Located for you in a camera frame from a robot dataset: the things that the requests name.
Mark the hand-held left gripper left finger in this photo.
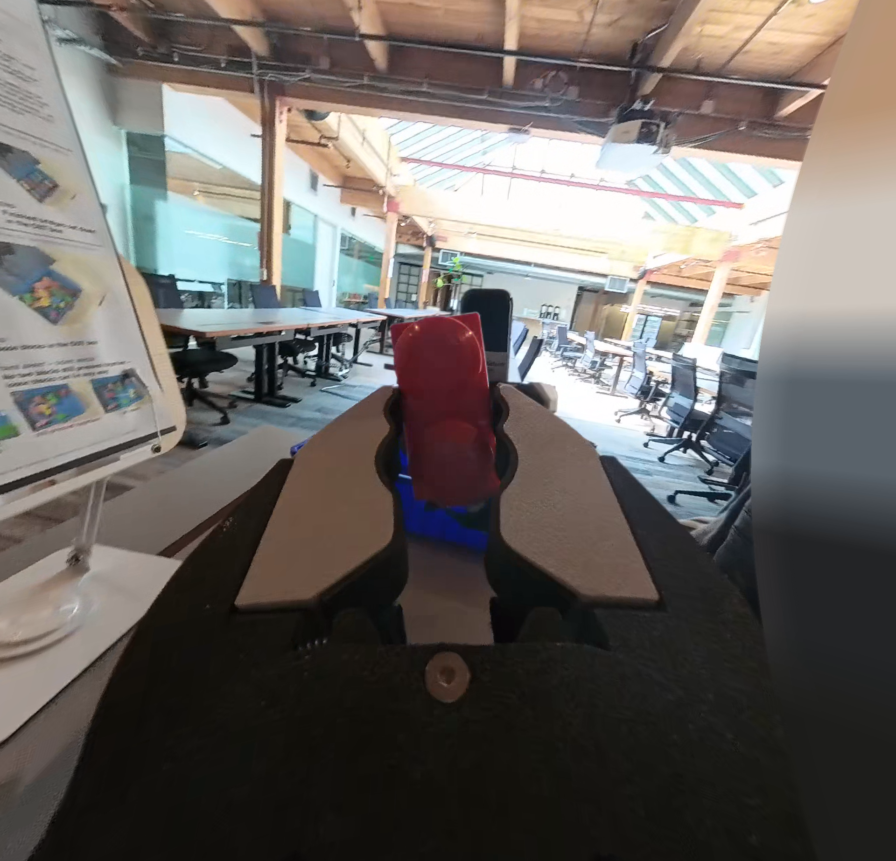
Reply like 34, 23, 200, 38
233, 387, 412, 611

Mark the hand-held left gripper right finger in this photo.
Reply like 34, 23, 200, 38
489, 383, 661, 609

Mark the red two-stud toy block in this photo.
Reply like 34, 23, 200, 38
389, 313, 502, 507

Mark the blue plastic bin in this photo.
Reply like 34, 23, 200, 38
289, 440, 491, 557

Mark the wooden office desk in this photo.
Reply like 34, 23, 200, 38
155, 306, 386, 409
364, 306, 450, 355

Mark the long wooden table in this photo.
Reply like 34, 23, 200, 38
567, 329, 701, 395

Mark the black office chair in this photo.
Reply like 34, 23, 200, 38
644, 354, 756, 479
143, 273, 240, 426
616, 352, 674, 426

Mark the red ceiling pipe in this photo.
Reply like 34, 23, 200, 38
399, 156, 744, 210

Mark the white ceiling projector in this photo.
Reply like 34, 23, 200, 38
595, 102, 676, 174

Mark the instruction sign on stand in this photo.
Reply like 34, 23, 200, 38
0, 0, 188, 739

